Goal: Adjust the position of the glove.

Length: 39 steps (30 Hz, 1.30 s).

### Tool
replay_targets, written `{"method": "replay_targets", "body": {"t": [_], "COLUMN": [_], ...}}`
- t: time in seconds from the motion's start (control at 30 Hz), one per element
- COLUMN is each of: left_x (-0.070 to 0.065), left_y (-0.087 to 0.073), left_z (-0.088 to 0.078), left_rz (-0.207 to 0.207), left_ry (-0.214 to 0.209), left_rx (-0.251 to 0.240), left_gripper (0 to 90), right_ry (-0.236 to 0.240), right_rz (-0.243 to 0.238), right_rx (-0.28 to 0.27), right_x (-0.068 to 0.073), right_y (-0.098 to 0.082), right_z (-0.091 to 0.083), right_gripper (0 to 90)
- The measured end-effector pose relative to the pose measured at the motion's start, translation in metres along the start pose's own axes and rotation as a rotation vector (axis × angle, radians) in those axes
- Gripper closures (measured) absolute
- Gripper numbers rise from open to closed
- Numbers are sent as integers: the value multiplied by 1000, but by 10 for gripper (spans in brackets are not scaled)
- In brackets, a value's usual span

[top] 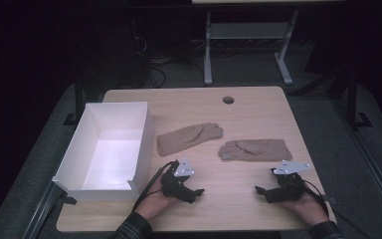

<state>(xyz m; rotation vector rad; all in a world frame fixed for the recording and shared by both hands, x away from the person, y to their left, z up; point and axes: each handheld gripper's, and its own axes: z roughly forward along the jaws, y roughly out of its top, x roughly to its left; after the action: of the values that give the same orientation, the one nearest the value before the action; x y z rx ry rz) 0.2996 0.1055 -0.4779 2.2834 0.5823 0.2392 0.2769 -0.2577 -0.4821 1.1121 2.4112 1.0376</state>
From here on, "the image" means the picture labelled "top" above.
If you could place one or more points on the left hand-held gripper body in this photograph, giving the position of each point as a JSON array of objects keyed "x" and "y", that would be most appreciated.
[{"x": 174, "y": 186}]

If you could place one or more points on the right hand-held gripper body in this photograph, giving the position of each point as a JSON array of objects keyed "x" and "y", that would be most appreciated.
[{"x": 290, "y": 187}]

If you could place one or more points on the beige knit glove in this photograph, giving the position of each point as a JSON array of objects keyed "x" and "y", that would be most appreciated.
[
  {"x": 258, "y": 150},
  {"x": 185, "y": 137}
]

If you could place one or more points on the white rectangular box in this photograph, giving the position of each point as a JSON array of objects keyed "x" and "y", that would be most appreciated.
[{"x": 112, "y": 159}]

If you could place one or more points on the person's right hand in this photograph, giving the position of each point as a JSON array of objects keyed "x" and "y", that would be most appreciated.
[{"x": 306, "y": 207}]

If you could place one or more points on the person's left hand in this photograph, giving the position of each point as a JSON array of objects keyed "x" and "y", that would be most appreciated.
[{"x": 154, "y": 204}]

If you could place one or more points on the round table grommet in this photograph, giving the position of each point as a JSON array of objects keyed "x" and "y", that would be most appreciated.
[{"x": 228, "y": 100}]

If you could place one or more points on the black metal stand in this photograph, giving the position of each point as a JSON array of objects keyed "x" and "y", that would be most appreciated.
[
  {"x": 78, "y": 99},
  {"x": 353, "y": 99}
]

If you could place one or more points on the aluminium rail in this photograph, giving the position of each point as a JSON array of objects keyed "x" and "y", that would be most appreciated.
[
  {"x": 41, "y": 212},
  {"x": 371, "y": 159}
]

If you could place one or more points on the grey metal table frame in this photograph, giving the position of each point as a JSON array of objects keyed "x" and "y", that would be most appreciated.
[{"x": 248, "y": 31}]

